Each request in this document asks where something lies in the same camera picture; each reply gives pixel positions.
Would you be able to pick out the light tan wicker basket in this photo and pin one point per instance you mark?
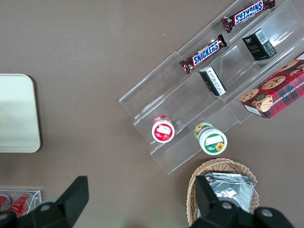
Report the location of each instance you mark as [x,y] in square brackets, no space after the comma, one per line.
[197,180]

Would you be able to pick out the small black carton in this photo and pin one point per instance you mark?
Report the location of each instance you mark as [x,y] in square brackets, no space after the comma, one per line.
[259,45]
[212,80]

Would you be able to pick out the silver foil tray stack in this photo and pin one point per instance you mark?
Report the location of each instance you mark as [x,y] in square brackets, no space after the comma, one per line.
[232,190]

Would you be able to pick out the red lid yogurt cup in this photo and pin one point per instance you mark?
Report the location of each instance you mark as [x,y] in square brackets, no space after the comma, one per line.
[162,130]

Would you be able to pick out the beige rectangular tray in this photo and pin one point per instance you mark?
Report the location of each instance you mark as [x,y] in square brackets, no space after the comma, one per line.
[16,114]

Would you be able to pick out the Snickers chocolate bar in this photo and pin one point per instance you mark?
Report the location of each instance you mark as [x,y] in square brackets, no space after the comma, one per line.
[204,55]
[248,14]

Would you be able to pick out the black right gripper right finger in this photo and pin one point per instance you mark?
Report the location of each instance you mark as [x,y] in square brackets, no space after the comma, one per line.
[206,194]

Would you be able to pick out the red tartan cookie box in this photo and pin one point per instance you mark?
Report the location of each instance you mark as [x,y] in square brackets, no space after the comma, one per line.
[278,90]

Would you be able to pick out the clear acrylic stepped display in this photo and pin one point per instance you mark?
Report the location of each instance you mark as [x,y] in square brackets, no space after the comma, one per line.
[190,104]

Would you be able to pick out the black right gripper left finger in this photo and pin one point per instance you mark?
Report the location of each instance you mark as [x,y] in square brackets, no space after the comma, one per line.
[71,199]

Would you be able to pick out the green lid yogurt cup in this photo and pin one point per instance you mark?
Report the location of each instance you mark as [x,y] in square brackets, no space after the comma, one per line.
[212,141]

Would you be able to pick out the clear acrylic bottle rack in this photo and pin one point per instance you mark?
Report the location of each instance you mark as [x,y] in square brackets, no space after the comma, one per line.
[35,197]

